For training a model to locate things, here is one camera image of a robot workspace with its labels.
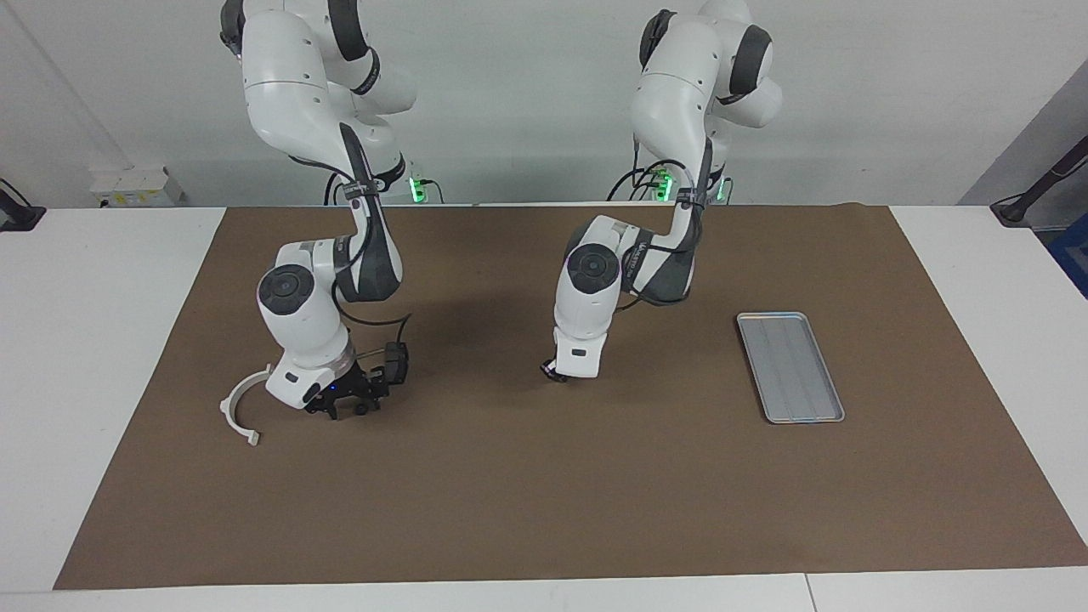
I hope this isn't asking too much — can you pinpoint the silver metal tray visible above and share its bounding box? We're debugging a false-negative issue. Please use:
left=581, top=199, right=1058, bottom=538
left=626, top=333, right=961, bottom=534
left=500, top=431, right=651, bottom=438
left=736, top=312, right=846, bottom=425

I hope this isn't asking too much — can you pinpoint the brown table mat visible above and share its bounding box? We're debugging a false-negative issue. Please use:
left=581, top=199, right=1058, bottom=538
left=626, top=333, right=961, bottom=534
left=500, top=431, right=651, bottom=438
left=53, top=202, right=1088, bottom=591

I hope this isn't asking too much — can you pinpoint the black table clamp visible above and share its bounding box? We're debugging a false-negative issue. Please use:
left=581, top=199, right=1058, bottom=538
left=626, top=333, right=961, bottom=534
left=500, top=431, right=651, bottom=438
left=0, top=178, right=48, bottom=232

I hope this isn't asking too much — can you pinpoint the black angled stand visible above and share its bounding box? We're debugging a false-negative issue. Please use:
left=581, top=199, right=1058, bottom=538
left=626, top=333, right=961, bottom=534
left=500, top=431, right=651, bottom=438
left=990, top=132, right=1088, bottom=229

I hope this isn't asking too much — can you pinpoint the blue crate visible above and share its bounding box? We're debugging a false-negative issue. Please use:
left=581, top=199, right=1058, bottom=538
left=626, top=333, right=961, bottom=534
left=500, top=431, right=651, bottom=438
left=1047, top=212, right=1088, bottom=300

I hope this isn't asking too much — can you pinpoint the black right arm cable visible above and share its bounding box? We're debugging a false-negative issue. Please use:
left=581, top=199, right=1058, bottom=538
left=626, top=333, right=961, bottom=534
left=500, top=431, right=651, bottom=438
left=289, top=127, right=415, bottom=354

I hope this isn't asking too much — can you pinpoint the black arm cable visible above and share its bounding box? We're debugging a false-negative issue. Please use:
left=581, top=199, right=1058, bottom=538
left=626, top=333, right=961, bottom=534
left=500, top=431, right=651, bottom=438
left=289, top=127, right=415, bottom=354
left=616, top=136, right=715, bottom=314

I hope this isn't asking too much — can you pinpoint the white half-ring clamp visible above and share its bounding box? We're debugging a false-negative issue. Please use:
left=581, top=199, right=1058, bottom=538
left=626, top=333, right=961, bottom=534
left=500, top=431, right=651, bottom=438
left=219, top=364, right=275, bottom=448

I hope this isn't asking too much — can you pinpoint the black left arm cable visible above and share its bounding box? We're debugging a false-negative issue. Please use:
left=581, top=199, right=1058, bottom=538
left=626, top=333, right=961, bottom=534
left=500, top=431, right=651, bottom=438
left=616, top=136, right=715, bottom=314

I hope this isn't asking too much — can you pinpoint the white wall socket box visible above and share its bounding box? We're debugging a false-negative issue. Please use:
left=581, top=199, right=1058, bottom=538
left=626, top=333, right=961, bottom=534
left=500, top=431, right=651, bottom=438
left=89, top=166, right=184, bottom=209

